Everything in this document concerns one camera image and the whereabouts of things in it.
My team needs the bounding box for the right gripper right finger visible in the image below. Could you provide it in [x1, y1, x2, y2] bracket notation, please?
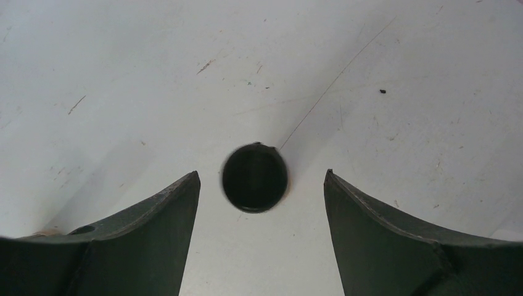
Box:
[324, 170, 522, 295]

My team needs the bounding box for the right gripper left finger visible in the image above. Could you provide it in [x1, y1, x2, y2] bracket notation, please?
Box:
[1, 171, 200, 295]

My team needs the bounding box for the small black cap spice bottle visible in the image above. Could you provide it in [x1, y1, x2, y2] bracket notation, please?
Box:
[221, 142, 289, 213]

